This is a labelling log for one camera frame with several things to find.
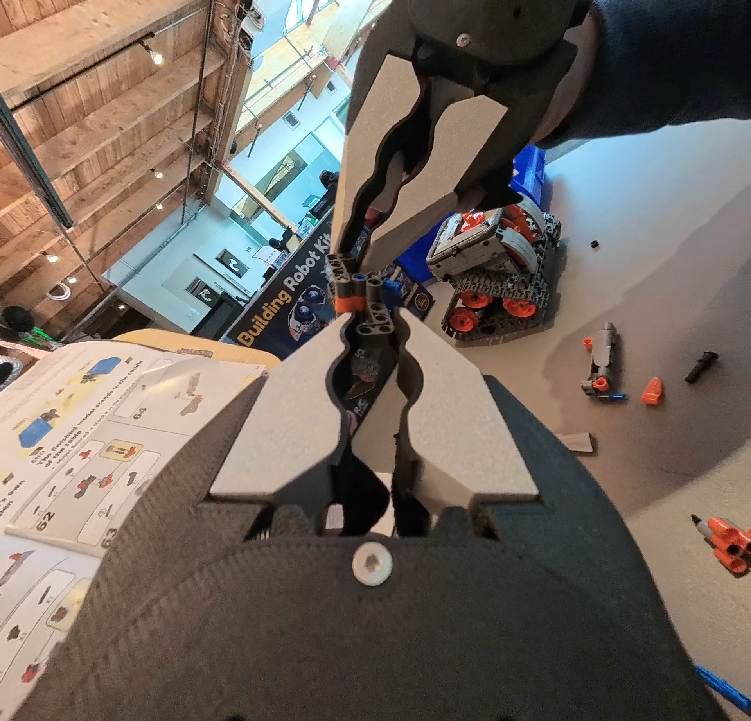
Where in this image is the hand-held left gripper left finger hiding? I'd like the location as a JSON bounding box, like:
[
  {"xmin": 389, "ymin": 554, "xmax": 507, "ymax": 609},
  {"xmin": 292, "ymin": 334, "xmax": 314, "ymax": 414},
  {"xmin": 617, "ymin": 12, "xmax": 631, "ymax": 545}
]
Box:
[{"xmin": 209, "ymin": 312, "xmax": 354, "ymax": 505}]

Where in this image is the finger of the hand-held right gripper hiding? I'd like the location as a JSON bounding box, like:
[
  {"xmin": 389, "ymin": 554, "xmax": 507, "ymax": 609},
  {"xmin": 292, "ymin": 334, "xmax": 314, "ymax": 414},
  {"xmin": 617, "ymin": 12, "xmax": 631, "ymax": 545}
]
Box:
[
  {"xmin": 359, "ymin": 92, "xmax": 510, "ymax": 271},
  {"xmin": 330, "ymin": 51, "xmax": 426, "ymax": 258}
]

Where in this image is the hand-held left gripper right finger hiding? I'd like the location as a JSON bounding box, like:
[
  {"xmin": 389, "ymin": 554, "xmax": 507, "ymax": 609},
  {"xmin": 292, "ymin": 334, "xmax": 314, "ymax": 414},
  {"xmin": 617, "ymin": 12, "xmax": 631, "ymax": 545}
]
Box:
[{"xmin": 392, "ymin": 308, "xmax": 540, "ymax": 519}]

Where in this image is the grey orange brick assembly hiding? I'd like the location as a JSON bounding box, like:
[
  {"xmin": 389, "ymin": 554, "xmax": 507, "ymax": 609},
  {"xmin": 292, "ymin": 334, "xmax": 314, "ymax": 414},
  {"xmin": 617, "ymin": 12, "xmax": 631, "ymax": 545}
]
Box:
[{"xmin": 324, "ymin": 252, "xmax": 407, "ymax": 341}]

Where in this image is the person's right forearm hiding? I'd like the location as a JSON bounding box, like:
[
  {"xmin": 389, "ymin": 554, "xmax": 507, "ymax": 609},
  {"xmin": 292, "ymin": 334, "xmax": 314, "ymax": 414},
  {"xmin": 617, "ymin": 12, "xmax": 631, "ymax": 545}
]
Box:
[{"xmin": 552, "ymin": 0, "xmax": 751, "ymax": 147}]

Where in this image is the person's right hand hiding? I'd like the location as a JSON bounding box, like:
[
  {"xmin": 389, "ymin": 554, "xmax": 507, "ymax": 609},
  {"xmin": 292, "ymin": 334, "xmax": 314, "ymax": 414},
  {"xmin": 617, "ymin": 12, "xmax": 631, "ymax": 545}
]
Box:
[{"xmin": 535, "ymin": 5, "xmax": 604, "ymax": 146}]

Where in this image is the blue plastic bin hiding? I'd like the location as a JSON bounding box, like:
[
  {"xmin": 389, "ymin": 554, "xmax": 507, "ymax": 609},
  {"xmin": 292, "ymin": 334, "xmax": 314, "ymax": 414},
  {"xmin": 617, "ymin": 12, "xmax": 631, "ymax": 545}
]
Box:
[{"xmin": 394, "ymin": 143, "xmax": 548, "ymax": 282}]

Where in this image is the dark blue robot kit box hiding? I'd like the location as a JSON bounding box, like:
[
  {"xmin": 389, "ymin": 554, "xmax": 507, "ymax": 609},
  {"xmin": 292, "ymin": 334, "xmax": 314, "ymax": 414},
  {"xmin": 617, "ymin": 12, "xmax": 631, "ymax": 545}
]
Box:
[{"xmin": 225, "ymin": 205, "xmax": 436, "ymax": 434}]

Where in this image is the grey tracked toy robot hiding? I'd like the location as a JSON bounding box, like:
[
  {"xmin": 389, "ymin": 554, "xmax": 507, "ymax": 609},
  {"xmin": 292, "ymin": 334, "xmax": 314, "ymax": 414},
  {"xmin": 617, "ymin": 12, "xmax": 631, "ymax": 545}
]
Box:
[{"xmin": 425, "ymin": 198, "xmax": 563, "ymax": 342}]

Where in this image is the white ceiling projector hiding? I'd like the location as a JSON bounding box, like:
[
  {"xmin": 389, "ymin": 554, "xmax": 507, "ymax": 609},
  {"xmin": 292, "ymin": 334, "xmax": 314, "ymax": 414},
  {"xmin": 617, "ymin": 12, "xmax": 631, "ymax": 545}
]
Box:
[{"xmin": 235, "ymin": 0, "xmax": 294, "ymax": 59}]

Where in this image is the white instruction booklet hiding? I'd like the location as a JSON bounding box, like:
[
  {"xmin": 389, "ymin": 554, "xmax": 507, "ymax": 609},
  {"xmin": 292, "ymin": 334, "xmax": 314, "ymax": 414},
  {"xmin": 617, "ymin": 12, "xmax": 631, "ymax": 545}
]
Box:
[{"xmin": 0, "ymin": 340, "xmax": 268, "ymax": 704}]

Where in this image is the black connector pin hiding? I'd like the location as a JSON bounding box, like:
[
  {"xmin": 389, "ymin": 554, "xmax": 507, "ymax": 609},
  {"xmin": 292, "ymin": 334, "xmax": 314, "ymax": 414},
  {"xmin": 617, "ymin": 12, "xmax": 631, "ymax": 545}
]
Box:
[{"xmin": 684, "ymin": 350, "xmax": 719, "ymax": 384}]

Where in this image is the orange white brick cluster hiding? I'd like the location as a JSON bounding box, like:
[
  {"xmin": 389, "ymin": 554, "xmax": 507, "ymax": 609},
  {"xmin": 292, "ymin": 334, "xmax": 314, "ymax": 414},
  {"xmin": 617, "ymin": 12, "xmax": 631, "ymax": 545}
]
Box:
[{"xmin": 690, "ymin": 513, "xmax": 751, "ymax": 576}]

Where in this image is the blue plastic brick tool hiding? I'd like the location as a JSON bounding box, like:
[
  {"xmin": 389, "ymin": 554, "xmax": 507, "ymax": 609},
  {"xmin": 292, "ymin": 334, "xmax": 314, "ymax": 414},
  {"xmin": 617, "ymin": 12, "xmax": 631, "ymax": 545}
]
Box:
[{"xmin": 695, "ymin": 665, "xmax": 751, "ymax": 713}]

